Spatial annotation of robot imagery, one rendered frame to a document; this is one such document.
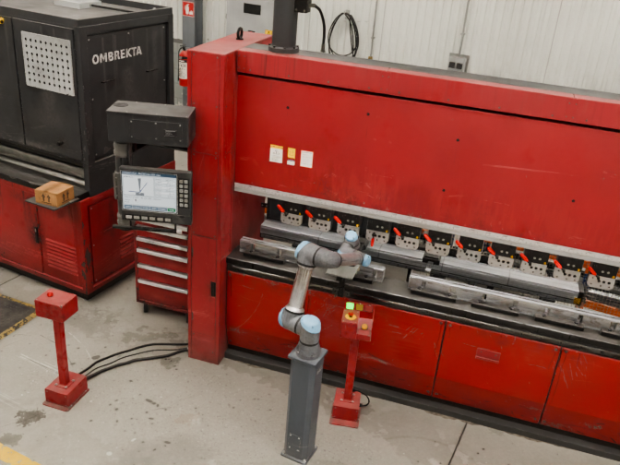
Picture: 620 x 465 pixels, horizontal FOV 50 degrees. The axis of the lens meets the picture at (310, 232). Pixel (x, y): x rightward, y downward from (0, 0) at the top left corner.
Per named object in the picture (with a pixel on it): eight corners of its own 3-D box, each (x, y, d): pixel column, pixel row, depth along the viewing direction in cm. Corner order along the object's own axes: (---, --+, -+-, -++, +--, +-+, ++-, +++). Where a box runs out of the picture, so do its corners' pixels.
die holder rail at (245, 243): (239, 251, 480) (240, 239, 476) (243, 247, 485) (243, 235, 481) (305, 266, 468) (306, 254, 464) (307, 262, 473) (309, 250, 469)
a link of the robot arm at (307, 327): (311, 347, 382) (313, 327, 376) (292, 338, 389) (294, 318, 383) (324, 338, 391) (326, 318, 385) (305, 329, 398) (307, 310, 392)
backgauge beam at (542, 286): (259, 237, 501) (259, 224, 497) (266, 230, 513) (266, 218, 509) (580, 306, 446) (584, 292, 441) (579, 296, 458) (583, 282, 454)
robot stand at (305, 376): (304, 466, 417) (315, 365, 383) (280, 455, 424) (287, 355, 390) (317, 447, 432) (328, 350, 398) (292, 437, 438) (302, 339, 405)
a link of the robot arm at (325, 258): (333, 254, 370) (374, 252, 411) (317, 247, 375) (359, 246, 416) (327, 273, 372) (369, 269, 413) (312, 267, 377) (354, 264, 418)
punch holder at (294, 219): (280, 222, 459) (281, 200, 451) (284, 218, 466) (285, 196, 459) (301, 226, 455) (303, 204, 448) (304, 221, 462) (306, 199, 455)
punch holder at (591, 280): (586, 285, 411) (592, 262, 403) (585, 279, 418) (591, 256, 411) (612, 291, 407) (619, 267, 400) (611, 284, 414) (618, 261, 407)
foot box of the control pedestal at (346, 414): (328, 423, 453) (330, 410, 447) (333, 399, 475) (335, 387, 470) (358, 428, 451) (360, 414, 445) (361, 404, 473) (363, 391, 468)
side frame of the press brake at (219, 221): (187, 357, 506) (186, 49, 406) (232, 303, 580) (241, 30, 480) (218, 365, 500) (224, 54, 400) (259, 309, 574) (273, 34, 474)
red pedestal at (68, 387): (41, 404, 448) (29, 299, 412) (65, 382, 470) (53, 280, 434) (67, 412, 443) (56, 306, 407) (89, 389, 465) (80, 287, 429)
